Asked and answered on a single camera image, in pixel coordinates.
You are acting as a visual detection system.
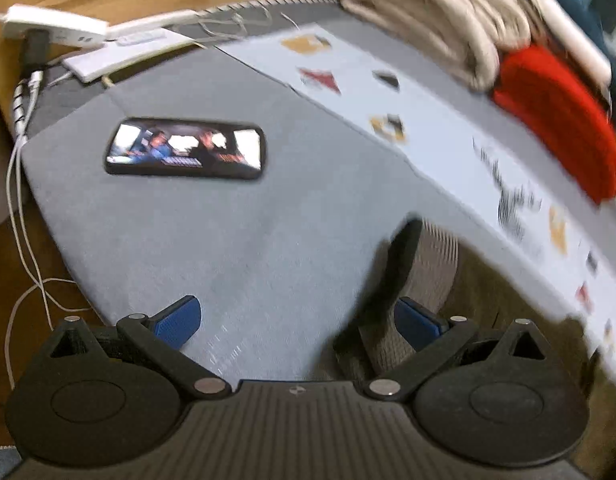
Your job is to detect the dark brown corduroy pants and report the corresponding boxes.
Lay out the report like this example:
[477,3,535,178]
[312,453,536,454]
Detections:
[333,217,616,479]

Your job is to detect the black smartphone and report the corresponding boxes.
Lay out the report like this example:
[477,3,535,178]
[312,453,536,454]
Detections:
[104,117,267,180]

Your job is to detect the white printed bed runner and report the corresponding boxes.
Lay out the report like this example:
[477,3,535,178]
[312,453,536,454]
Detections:
[224,20,616,380]

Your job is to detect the red folded quilt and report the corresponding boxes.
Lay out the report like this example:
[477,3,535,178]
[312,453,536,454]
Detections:
[492,44,616,205]

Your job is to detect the cream folded blanket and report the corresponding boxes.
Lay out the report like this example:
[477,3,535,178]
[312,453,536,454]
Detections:
[340,0,546,92]

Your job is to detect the white power strip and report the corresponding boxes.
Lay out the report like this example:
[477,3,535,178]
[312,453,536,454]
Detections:
[0,3,109,48]

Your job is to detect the white folded bedding stack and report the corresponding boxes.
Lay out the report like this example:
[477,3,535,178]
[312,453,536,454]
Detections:
[530,0,612,91]

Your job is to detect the white charging cable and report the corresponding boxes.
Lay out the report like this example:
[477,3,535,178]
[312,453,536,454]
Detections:
[2,69,94,391]

